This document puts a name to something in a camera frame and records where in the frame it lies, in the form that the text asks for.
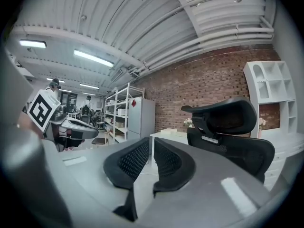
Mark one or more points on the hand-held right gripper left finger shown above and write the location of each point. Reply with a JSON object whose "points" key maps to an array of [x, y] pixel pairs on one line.
{"points": [[133, 160]]}

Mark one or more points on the wooden chair with brown seat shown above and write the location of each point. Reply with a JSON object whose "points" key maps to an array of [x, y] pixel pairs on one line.
{"points": [[99, 140]]}

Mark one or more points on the white metal shelving rack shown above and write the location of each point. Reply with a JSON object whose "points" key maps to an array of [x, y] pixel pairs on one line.
{"points": [[121, 127]]}

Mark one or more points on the black office chair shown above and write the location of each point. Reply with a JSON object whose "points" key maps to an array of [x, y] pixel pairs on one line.
{"points": [[237, 151]]}

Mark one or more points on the white bookcase cabinet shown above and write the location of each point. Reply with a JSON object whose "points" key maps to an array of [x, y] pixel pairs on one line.
{"points": [[251, 94]]}

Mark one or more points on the white desk with drawers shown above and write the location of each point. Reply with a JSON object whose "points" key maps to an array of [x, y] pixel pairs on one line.
{"points": [[171, 137]]}

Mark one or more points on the grey refrigerator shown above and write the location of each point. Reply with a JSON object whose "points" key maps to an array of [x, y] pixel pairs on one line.
{"points": [[142, 117]]}

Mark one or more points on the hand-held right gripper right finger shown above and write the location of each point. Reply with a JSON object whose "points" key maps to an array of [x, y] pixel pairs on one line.
{"points": [[171, 165]]}

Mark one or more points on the ceiling light panel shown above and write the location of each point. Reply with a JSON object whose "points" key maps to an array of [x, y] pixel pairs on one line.
{"points": [[93, 58], [89, 86], [32, 43]]}

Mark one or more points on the pink flower bunch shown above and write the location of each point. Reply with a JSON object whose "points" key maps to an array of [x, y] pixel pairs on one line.
{"points": [[261, 122]]}

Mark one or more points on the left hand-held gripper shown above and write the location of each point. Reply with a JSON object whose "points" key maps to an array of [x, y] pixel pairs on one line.
{"points": [[40, 110]]}

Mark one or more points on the red tag on refrigerator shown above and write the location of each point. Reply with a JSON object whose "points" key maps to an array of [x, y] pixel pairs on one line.
{"points": [[133, 103]]}

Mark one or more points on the white vase with white flowers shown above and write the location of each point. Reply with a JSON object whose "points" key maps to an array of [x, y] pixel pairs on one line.
{"points": [[188, 122]]}

